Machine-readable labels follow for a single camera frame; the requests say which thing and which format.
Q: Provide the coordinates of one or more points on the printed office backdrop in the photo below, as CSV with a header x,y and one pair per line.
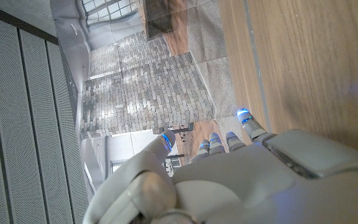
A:
x,y
151,87

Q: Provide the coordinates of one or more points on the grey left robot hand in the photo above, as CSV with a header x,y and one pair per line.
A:
x,y
244,183

